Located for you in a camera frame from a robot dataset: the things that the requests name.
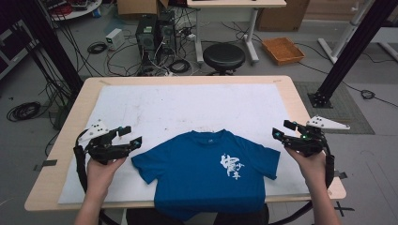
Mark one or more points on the white metal frame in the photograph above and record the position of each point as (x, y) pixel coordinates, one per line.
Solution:
(341, 40)

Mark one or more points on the orange woven basket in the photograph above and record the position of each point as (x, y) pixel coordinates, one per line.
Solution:
(283, 50)

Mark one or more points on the white power supply box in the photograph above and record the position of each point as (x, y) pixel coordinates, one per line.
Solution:
(114, 38)

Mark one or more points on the white table mat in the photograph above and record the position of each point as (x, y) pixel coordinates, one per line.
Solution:
(175, 106)

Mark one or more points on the black cross tape mark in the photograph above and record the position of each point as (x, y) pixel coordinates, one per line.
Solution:
(342, 208)

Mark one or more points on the large cardboard box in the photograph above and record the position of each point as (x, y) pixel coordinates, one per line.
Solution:
(281, 15)

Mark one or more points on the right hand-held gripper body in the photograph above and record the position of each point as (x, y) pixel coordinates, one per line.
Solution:
(308, 142)

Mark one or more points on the black round stool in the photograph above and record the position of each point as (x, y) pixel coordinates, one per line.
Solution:
(223, 56)

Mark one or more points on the black computer tower green label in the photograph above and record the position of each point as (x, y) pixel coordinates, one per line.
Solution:
(146, 37)

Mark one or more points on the open cardboard box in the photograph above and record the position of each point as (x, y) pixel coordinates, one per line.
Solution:
(137, 7)

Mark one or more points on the white desk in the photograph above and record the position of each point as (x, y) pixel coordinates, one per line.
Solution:
(234, 3)

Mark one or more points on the grey floor mat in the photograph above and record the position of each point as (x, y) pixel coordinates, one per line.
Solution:
(347, 115)

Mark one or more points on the blue printed t-shirt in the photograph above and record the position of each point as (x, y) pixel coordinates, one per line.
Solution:
(200, 181)

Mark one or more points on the person's right hand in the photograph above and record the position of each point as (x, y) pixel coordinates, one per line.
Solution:
(309, 165)

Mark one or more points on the round white table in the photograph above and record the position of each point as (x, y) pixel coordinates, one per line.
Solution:
(84, 11)

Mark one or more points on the person's legs in dark pants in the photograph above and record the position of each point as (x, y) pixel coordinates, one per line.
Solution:
(140, 218)

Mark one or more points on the black metal stand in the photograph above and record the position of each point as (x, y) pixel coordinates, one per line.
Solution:
(53, 47)
(350, 53)

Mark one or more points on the black tape piece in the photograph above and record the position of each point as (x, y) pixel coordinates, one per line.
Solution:
(47, 163)
(341, 175)

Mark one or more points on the person's left hand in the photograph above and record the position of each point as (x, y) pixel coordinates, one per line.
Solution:
(101, 175)

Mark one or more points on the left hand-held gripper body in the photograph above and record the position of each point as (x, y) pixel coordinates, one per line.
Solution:
(103, 150)

